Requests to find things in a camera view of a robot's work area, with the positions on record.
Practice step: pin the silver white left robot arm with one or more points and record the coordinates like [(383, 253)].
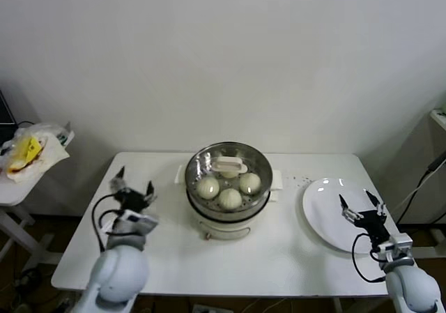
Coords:
[(118, 271)]

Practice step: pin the plastic bag with yellow food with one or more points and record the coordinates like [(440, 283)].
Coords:
[(35, 149)]

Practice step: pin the white furniture base frame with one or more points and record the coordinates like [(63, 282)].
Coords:
[(428, 252)]

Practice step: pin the green and silver small packet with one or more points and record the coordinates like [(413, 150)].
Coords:
[(66, 135)]

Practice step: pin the perforated steel steamer basket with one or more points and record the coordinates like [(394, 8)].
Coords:
[(209, 212)]

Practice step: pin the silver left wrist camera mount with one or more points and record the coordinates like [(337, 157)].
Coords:
[(139, 220)]

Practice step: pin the white electric cooker base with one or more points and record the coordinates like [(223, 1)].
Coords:
[(223, 228)]

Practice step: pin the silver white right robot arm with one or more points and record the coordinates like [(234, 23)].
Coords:
[(411, 288)]

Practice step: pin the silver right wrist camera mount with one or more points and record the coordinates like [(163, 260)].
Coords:
[(397, 245)]

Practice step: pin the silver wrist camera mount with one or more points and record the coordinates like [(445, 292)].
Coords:
[(139, 220), (397, 245)]

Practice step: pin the white shelf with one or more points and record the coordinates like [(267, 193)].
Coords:
[(439, 116)]

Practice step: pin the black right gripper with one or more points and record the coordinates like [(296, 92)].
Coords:
[(374, 224)]

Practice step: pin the white steamed baozi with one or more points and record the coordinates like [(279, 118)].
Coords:
[(250, 183), (230, 199), (208, 188), (230, 174)]

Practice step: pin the white oval plate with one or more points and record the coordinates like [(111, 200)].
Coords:
[(320, 208)]

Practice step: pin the white side table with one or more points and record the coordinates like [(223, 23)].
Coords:
[(14, 195)]

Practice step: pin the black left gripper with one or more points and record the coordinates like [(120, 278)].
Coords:
[(132, 199)]

